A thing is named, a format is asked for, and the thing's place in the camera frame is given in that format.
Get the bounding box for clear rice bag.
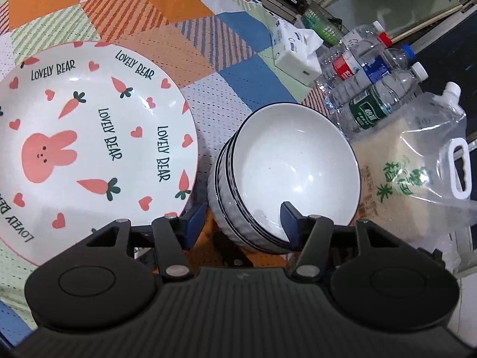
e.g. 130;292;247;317
351;82;476;243

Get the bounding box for white bowl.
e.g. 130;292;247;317
218;134;302;251
226;103;361;249
207;139;292;254

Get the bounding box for water bottle green label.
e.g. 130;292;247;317
335;62;428;140

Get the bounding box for green plastic basket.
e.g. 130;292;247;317
302;2;344;46

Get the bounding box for water bottle blue label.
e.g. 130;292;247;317
323;44;416;109

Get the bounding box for leaning glass panel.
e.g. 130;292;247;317
326;0;462;42

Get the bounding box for white bunny carrot plate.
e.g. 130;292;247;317
1;41;198;266

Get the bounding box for water bottle red label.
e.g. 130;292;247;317
318;20;392;88

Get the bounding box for patchwork tablecloth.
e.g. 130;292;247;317
1;0;323;346

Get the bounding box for white tissue box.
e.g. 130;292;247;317
271;18;323;87

